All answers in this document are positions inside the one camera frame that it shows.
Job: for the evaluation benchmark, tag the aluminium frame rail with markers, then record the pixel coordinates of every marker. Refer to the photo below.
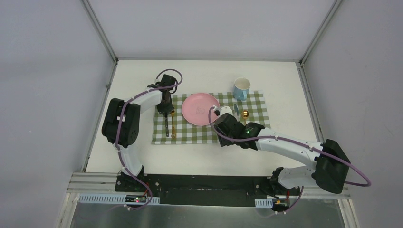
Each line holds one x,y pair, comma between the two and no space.
92,182

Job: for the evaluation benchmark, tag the green checkered cloth napkin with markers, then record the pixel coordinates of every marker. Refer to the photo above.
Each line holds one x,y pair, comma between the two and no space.
187,133

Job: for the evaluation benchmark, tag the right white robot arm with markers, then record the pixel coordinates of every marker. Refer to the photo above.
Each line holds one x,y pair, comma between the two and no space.
323,164

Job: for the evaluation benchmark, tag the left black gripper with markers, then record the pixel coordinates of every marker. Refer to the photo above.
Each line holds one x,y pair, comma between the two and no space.
165,108

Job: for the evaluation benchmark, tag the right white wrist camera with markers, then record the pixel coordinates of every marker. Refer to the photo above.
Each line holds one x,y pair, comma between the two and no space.
225,110

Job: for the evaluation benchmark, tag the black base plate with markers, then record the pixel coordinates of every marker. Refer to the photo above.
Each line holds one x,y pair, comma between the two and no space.
197,190

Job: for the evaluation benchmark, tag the gold spoon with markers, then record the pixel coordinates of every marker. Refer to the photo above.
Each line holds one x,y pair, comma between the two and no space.
245,116

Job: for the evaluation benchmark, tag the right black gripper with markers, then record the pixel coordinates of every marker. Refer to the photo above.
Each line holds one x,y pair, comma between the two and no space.
223,142

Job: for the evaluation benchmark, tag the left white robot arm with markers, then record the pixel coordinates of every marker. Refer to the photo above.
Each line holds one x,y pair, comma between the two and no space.
122,119

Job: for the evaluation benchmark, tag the pink plate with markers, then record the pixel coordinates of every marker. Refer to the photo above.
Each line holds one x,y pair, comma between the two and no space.
195,109

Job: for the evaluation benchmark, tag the silver knife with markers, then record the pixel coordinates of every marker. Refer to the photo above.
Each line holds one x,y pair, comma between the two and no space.
236,110

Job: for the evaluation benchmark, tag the light blue mug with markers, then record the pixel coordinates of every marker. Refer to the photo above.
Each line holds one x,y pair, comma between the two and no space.
241,88

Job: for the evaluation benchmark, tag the gold fork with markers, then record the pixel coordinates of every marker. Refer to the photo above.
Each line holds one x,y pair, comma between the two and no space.
173,134

